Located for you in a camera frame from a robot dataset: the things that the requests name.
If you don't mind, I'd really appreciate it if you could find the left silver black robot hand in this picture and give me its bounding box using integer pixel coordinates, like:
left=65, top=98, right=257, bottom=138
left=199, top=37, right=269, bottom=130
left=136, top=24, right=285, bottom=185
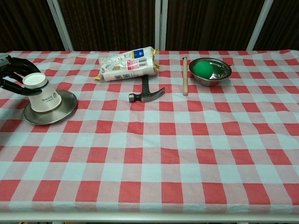
left=0, top=54, right=44, bottom=96

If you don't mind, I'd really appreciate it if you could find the white paper cup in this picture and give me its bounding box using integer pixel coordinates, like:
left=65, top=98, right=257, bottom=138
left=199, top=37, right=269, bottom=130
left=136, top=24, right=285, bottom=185
left=22, top=72, right=62, bottom=112

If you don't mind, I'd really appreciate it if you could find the silver metal plate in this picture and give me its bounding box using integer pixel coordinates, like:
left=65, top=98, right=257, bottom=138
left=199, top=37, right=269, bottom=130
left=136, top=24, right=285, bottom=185
left=23, top=90, right=78, bottom=126

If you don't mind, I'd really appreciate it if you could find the dark ribbed partition panel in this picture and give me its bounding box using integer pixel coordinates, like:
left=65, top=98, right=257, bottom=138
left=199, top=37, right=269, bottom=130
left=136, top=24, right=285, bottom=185
left=164, top=0, right=266, bottom=51
left=58, top=0, right=157, bottom=51
left=253, top=0, right=299, bottom=51
left=0, top=0, right=66, bottom=53

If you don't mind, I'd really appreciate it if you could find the white plastic snack package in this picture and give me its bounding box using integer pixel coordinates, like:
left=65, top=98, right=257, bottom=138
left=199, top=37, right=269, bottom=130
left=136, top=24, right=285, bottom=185
left=94, top=46, right=160, bottom=82

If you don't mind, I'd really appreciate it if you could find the black claw hammer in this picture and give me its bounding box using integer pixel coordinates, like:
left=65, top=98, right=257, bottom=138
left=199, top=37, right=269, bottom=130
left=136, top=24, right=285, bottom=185
left=128, top=75, right=165, bottom=103

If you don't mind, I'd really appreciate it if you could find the red white checkered tablecloth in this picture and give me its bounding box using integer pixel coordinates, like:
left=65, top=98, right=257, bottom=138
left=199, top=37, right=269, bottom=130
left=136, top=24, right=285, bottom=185
left=0, top=50, right=299, bottom=217

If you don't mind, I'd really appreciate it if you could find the wooden stick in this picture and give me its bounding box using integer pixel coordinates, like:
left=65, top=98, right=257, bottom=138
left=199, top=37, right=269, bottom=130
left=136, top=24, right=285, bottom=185
left=182, top=56, right=189, bottom=97

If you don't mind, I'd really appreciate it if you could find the green ball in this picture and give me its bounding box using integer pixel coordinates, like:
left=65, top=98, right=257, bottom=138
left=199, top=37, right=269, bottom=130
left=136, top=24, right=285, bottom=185
left=192, top=61, right=214, bottom=79

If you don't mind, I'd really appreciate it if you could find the steel bowl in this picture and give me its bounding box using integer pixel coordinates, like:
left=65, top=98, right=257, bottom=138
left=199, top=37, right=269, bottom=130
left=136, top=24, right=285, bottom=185
left=188, top=57, right=232, bottom=87

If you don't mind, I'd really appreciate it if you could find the grey metal partition post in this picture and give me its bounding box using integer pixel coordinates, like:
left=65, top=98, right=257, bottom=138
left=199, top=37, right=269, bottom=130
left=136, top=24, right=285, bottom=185
left=155, top=0, right=169, bottom=51
left=246, top=0, right=274, bottom=51
left=46, top=0, right=74, bottom=52

